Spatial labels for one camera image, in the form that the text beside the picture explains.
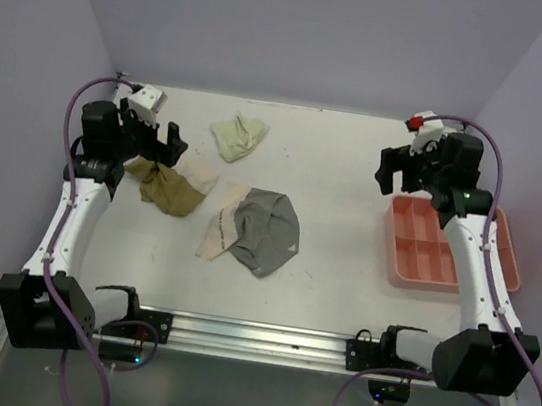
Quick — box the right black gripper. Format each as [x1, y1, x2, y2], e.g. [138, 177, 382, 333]
[374, 125, 454, 201]

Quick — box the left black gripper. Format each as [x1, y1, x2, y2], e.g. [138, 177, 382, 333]
[109, 97, 192, 169]

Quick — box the grey and cream underwear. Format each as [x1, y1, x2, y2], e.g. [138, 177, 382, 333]
[195, 181, 301, 278]

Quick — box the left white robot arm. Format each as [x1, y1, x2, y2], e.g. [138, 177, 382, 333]
[0, 93, 188, 350]

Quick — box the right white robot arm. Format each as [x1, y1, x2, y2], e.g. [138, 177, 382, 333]
[375, 132, 540, 397]

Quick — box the olive and cream underwear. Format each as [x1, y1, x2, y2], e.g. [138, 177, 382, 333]
[124, 154, 220, 218]

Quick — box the pale green underwear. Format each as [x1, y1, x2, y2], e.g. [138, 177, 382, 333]
[210, 114, 269, 163]

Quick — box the pink divided tray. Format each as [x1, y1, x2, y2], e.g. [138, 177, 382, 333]
[384, 195, 521, 295]

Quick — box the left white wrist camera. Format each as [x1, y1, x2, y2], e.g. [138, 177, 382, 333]
[127, 84, 167, 127]

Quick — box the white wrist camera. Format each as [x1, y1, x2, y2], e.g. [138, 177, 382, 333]
[404, 110, 445, 156]
[127, 84, 167, 127]

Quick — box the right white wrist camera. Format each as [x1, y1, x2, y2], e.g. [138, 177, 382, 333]
[404, 110, 445, 156]

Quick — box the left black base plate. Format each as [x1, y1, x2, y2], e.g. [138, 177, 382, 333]
[99, 308, 174, 345]

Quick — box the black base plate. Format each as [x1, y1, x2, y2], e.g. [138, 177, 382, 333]
[344, 328, 426, 373]
[99, 308, 174, 345]

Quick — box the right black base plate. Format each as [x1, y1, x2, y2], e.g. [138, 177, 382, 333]
[344, 328, 426, 373]

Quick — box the aluminium mounting rail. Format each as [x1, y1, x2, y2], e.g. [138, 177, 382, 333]
[94, 298, 389, 381]

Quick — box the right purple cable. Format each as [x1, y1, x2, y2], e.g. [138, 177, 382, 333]
[331, 104, 542, 406]

